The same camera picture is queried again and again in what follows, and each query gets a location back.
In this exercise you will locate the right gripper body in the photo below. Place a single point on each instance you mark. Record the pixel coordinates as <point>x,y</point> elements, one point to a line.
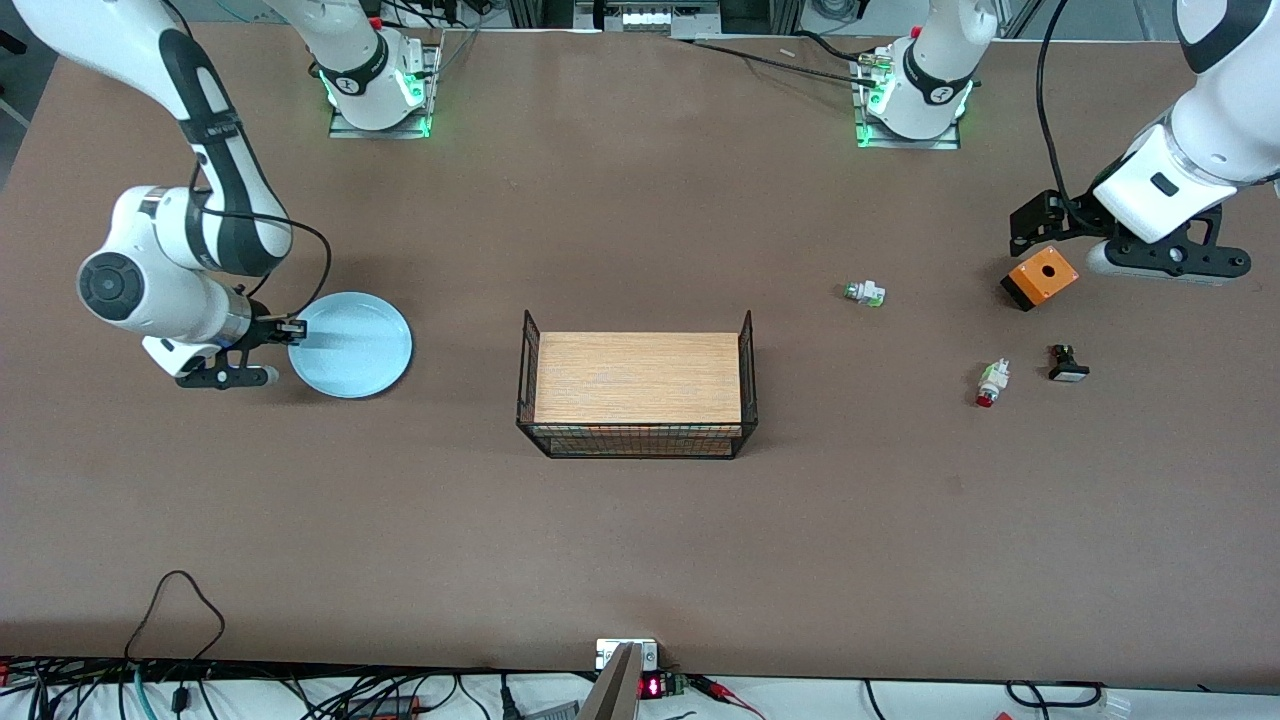
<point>261,329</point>

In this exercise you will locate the light blue round plate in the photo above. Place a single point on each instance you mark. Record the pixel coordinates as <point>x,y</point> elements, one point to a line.
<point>355,345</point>

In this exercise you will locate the red push button switch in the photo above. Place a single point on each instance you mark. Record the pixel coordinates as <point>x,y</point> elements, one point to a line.
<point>992,382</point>

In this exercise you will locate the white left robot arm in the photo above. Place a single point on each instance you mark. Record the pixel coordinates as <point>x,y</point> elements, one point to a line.
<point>1228,115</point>

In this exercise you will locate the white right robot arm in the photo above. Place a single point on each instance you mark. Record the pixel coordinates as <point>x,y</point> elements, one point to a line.
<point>160,245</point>

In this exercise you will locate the orange button box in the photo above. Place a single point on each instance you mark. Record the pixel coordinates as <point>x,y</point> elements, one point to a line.
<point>1042,277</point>

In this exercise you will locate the black white push button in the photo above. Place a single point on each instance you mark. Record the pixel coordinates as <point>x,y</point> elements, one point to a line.
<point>1067,368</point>

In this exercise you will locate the red digit display module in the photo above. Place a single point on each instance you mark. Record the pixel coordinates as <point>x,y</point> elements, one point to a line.
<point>655,687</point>

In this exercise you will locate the red black test lead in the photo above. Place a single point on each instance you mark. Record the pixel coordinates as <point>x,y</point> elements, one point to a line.
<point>725,692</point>

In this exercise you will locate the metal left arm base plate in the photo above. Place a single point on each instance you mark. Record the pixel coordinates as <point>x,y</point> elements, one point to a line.
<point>915,143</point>

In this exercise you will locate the green push button switch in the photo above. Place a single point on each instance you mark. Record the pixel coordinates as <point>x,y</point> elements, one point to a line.
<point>866,293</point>

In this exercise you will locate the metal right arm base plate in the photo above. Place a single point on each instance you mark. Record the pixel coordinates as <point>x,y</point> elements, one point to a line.
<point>385,130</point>

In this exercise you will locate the aluminium frame with white device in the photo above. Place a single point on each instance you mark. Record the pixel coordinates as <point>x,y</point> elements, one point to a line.
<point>650,15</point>

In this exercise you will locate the white mount box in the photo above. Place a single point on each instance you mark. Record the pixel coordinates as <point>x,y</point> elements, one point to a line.
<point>610,652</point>

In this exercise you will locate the grey angled post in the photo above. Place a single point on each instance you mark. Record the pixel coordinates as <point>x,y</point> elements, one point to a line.
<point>612,690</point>

